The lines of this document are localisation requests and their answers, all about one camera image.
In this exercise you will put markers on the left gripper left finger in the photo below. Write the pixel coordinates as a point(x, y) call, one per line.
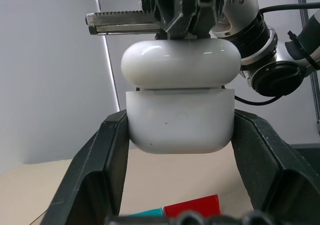
point(95, 175)

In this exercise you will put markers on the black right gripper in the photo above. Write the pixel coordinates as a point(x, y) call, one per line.
point(155, 0)

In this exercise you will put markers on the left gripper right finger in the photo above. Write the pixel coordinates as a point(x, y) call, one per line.
point(275, 175)

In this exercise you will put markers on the white earbud case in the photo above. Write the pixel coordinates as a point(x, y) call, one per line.
point(180, 120)

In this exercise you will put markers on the blue plastic tray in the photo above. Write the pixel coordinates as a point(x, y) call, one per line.
point(150, 212)

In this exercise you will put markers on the red plastic tray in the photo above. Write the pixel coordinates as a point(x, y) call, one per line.
point(195, 206)

